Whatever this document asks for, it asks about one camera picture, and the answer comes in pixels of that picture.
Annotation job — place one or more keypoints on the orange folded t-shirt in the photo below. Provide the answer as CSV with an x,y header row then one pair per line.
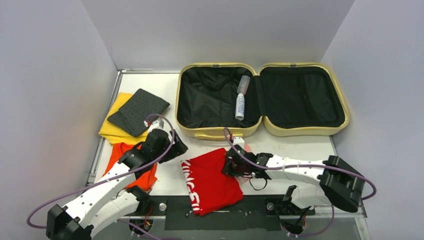
x,y
145,181

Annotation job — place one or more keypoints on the pink square sponge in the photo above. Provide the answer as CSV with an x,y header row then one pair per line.
x,y
243,179

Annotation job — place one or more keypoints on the round pink soap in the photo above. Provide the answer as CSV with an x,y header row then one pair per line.
x,y
247,148

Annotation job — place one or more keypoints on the clear plastic cup bottle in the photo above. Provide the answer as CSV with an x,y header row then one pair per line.
x,y
243,84

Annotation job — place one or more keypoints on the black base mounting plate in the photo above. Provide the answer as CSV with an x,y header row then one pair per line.
x,y
252,212

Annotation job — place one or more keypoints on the white spray bottle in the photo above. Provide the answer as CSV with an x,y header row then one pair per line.
x,y
240,107

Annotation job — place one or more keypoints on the dark grey dotted cloth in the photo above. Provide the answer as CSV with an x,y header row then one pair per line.
x,y
131,115

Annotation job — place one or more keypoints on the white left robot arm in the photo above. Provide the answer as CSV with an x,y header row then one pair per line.
x,y
103,204

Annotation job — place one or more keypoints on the yellow open suitcase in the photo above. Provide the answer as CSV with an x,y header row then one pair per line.
x,y
288,98

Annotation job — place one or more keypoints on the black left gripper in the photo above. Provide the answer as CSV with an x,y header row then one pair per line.
x,y
175,149

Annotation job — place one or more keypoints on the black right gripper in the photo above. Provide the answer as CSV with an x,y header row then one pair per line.
x,y
230,164

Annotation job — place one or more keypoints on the red printed t-shirt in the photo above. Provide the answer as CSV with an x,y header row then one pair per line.
x,y
208,188

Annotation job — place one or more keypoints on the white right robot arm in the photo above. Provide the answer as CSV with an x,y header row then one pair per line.
x,y
327,182

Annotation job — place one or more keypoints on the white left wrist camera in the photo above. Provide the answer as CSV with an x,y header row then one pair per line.
x,y
157,124

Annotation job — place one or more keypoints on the yellow folded t-shirt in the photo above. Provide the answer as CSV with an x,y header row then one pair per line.
x,y
114,134

